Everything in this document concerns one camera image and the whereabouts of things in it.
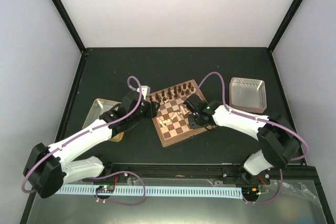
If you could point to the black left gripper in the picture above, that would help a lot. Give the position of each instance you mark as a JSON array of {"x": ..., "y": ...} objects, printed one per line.
[{"x": 151, "y": 112}]

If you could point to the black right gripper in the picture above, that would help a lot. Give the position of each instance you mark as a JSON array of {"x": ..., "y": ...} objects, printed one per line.
[{"x": 192, "y": 124}]

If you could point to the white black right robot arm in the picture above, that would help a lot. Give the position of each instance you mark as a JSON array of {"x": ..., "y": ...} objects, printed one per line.
[{"x": 276, "y": 138}]

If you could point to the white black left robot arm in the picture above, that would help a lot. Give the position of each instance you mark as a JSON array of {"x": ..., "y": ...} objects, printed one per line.
[{"x": 50, "y": 167}]

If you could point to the light chess pieces pile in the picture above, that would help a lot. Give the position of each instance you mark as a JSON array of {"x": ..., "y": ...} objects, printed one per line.
[{"x": 176, "y": 115}]

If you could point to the wooden chess board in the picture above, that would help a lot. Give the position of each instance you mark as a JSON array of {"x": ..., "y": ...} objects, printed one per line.
[{"x": 169, "y": 135}]

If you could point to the dark chess pieces row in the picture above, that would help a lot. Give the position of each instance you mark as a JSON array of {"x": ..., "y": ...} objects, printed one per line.
[{"x": 178, "y": 93}]

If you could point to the pink plastic bin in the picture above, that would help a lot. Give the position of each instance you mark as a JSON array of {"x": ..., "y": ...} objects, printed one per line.
[{"x": 248, "y": 95}]

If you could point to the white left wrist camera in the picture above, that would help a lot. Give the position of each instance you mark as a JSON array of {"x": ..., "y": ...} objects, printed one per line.
[{"x": 145, "y": 91}]

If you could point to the light blue slotted cable duct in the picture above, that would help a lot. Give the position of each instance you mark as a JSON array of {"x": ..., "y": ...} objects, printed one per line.
[{"x": 152, "y": 191}]

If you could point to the black mounting rail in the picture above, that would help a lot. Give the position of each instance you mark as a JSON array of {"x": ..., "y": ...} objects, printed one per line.
[{"x": 228, "y": 173}]

